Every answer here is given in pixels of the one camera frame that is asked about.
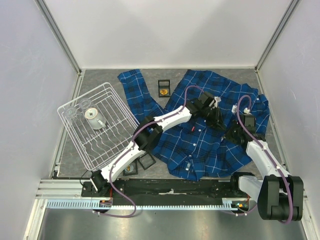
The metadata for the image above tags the light blue cable duct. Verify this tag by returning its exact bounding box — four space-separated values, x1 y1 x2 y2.
46 198 239 211

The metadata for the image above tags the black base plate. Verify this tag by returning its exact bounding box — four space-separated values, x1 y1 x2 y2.
82 177 248 201

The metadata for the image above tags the blue plaid shirt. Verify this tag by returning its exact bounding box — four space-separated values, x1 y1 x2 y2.
118 69 270 181

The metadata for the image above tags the white wire dish rack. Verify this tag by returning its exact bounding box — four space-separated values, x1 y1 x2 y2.
57 82 138 171

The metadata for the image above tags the orange round brooch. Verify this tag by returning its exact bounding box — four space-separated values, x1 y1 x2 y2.
159 88 169 96

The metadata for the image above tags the clear glass left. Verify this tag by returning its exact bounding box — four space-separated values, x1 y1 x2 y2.
65 106 81 126

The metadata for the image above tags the black frame at back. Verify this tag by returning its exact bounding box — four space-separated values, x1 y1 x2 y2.
157 79 171 98

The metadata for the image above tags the right aluminium frame post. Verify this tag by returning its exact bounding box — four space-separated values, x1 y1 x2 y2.
254 0 301 74

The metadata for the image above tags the clear glass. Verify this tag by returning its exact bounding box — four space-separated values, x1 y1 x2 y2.
65 106 81 126
79 98 95 113

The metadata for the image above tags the aluminium frame post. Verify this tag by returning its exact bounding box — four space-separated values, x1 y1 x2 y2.
254 0 301 74
35 0 82 75

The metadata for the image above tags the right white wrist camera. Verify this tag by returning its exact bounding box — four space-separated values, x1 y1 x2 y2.
243 107 251 114

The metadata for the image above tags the light blue round brooch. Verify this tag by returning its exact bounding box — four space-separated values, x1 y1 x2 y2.
125 166 134 173

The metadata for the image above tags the left aluminium frame post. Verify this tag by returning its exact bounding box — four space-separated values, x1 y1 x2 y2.
35 0 82 75

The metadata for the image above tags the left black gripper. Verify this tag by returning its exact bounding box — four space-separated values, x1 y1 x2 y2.
200 107 227 133

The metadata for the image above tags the black frame front middle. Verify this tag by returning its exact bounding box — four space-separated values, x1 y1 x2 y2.
138 154 156 170

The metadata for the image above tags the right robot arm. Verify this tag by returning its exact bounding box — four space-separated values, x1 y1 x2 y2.
226 114 304 223

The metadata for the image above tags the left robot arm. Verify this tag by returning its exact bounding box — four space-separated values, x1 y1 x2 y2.
90 91 225 197

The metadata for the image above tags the clear glass right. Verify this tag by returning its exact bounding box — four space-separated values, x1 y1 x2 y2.
79 98 95 113

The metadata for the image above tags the white ceramic mug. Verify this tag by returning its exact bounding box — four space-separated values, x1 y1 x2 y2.
84 107 107 130

